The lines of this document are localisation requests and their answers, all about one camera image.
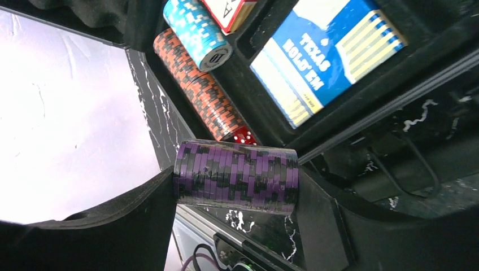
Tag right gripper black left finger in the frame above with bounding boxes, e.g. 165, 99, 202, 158
1, 168, 176, 270

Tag red playing card box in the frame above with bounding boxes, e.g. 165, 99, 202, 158
202, 0, 258, 35

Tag red dice in case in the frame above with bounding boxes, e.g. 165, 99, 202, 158
233, 126, 257, 146

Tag orange black poker chip stack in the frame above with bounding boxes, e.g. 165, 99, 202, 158
153, 28, 245, 141

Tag purple poker chip stack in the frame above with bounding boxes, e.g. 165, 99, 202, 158
173, 139, 299, 215

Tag light blue poker chip stack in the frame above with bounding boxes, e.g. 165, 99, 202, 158
163, 0, 233, 72

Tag blue playing card box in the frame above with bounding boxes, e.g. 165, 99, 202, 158
250, 0, 407, 128

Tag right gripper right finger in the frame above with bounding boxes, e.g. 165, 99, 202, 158
296, 170, 478, 270

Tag black foam-lined poker case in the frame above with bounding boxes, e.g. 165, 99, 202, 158
0, 0, 479, 221

